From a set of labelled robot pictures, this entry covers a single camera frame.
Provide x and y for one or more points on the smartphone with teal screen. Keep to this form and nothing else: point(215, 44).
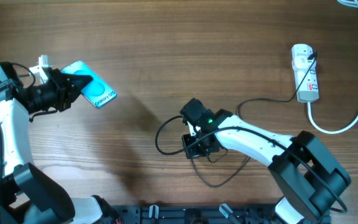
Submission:
point(97, 92)

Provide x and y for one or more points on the white power strip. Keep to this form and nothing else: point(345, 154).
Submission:
point(304, 67)

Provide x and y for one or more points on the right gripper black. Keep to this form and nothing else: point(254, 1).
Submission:
point(191, 151)

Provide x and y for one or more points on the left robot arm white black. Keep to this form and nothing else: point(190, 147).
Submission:
point(27, 195)

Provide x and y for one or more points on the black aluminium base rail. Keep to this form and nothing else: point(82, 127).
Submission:
point(248, 214)

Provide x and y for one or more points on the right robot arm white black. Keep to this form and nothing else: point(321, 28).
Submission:
point(310, 178)

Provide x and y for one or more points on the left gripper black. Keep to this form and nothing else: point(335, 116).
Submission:
point(63, 84)

